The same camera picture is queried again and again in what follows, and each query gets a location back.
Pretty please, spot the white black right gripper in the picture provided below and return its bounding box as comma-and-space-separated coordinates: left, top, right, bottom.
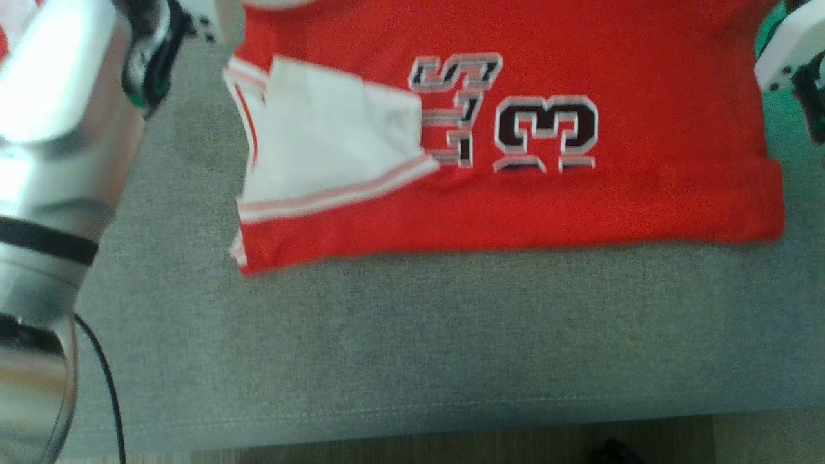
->
754, 3, 825, 91

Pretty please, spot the red white numbered jersey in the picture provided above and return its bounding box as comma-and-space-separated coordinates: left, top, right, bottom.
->
222, 0, 786, 278

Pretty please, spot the large grey sofa seat cushion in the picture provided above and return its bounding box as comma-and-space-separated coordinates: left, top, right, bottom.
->
58, 0, 825, 455

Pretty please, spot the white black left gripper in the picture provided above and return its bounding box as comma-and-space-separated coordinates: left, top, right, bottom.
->
177, 0, 233, 44

